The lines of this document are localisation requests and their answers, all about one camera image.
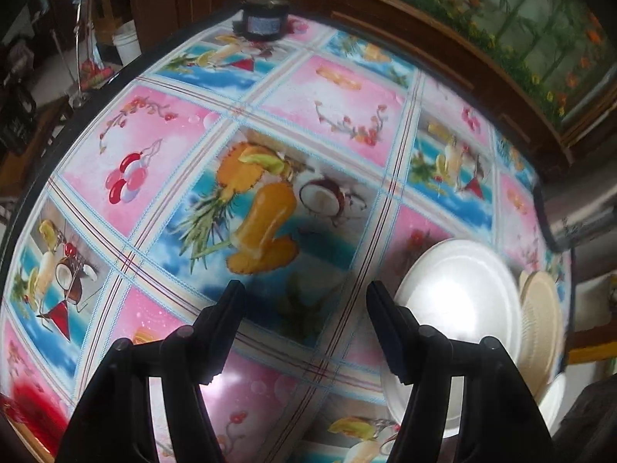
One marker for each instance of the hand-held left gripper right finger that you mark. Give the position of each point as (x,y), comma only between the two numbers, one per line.
(393,337)

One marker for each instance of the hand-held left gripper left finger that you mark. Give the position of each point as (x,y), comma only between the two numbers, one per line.
(226,328)

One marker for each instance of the cream ribbed bowl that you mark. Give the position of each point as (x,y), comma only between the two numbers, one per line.
(542,323)

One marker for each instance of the steel thermos flask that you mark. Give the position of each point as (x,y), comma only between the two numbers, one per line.
(578,217)

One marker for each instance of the fruit print tablecloth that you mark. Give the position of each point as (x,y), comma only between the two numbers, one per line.
(289,106)

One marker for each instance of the black glossy table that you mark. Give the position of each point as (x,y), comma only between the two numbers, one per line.
(24,212)

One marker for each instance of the wooden chair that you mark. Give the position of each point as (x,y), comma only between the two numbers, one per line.
(48,118)

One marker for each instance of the mop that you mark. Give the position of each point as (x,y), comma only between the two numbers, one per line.
(94,75)

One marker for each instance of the black electric kettle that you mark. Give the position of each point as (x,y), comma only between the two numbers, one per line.
(17,125)

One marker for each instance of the white plastic bucket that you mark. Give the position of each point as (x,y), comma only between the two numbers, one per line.
(126,43)

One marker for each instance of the small black jar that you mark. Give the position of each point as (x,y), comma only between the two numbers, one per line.
(262,19)

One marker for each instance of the artificial flower glass display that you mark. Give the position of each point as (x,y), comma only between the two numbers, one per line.
(530,19)

